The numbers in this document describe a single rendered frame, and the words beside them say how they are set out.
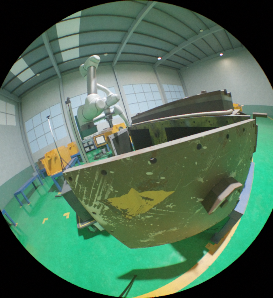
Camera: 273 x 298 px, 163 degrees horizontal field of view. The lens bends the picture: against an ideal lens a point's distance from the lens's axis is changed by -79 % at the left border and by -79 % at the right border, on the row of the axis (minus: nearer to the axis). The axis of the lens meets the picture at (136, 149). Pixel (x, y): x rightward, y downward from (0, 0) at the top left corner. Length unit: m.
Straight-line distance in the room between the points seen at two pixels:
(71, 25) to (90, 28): 1.50
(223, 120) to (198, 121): 0.15
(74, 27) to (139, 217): 8.78
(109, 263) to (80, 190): 1.27
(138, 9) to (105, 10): 2.07
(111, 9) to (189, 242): 9.45
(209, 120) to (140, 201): 0.48
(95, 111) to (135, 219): 0.78
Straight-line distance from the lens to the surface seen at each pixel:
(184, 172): 0.22
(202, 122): 0.57
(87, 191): 0.26
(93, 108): 0.83
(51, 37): 8.97
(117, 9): 8.42
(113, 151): 0.96
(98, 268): 1.52
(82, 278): 1.65
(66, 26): 8.57
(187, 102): 0.69
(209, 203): 0.32
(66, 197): 1.23
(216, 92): 0.60
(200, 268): 1.31
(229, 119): 0.52
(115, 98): 1.09
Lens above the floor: 1.28
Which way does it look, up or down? 16 degrees down
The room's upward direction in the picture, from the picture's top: 16 degrees counter-clockwise
